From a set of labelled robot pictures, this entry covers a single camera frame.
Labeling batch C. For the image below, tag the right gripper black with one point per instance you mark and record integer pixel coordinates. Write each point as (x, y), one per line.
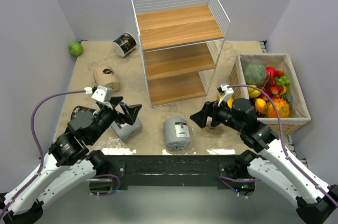
(210, 109)

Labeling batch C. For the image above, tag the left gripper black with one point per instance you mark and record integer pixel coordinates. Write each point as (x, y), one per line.
(130, 111)

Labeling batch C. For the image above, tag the grey roll cartoon print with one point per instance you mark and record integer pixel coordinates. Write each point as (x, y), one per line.
(126, 131)

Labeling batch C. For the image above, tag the brown roll sheep logo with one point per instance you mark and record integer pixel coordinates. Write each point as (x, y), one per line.
(105, 76)

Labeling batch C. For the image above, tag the grey roll white label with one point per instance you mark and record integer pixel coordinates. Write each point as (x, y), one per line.
(176, 134)

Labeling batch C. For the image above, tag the black wrapped roll near arm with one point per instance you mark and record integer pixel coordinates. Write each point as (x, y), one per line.
(82, 112)

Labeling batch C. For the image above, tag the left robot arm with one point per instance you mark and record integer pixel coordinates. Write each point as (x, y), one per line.
(68, 162)

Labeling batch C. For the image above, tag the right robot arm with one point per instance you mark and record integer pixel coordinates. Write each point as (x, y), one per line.
(269, 161)

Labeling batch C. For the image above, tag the yellow mango fruit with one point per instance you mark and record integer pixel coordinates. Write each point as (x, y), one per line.
(229, 102)

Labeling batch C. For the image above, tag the orange fruit in basket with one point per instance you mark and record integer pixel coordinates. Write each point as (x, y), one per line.
(260, 105)

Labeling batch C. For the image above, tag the black wrapped paper roll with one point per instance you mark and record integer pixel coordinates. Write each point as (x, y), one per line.
(124, 44)

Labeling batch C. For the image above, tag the green melon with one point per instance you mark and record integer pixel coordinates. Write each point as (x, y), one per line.
(255, 74)

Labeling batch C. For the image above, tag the green lime fruit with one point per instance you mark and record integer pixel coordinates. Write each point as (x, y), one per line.
(75, 48)

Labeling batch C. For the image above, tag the red apple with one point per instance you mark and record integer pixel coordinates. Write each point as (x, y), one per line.
(270, 72)

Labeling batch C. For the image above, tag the orange horned melon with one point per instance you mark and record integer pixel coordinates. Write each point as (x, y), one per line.
(278, 106)

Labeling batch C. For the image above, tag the green grapes bunch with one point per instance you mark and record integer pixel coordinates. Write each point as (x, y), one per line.
(282, 81)

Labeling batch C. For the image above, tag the woven basket white liner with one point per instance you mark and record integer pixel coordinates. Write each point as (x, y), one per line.
(292, 93)

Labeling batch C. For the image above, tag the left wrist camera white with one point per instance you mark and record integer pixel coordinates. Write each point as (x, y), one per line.
(102, 94)

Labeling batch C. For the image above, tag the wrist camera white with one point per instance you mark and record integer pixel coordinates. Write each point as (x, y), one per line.
(102, 94)
(225, 92)

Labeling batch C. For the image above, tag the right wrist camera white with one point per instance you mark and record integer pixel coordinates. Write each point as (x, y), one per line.
(225, 92)

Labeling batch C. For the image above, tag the black base frame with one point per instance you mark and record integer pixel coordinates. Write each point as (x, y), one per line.
(220, 171)

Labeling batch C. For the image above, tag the white wire wooden shelf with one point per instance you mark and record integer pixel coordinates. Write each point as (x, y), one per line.
(180, 43)

